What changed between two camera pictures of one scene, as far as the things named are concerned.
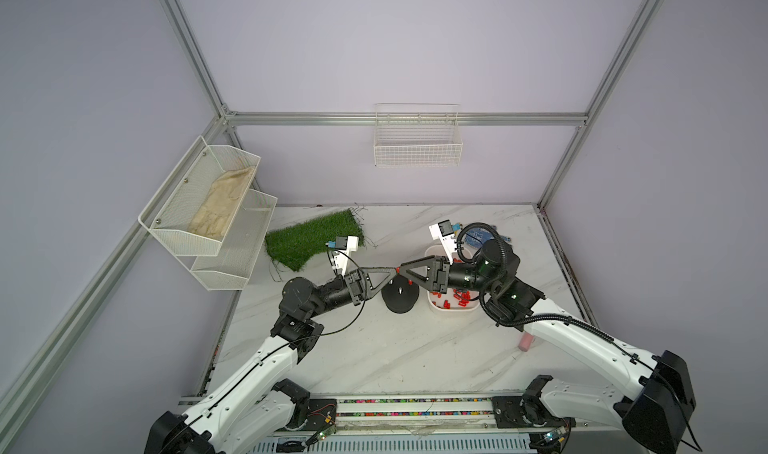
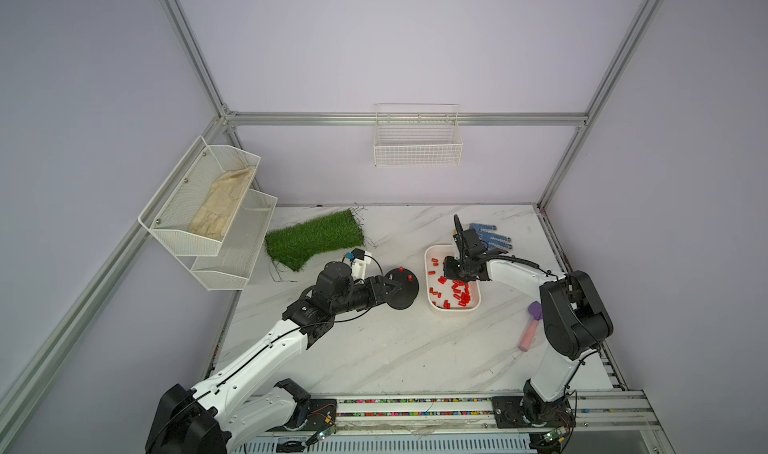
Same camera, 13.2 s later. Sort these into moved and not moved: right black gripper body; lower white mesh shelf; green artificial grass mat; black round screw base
Moved: right black gripper body
Not moved: black round screw base; lower white mesh shelf; green artificial grass mat
